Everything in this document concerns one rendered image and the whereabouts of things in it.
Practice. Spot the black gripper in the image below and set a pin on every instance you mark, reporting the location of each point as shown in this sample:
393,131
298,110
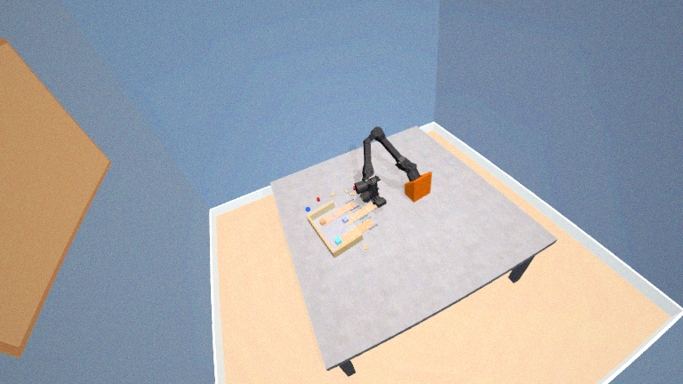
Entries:
377,200

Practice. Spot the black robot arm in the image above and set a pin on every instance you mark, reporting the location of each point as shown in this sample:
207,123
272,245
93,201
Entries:
403,164

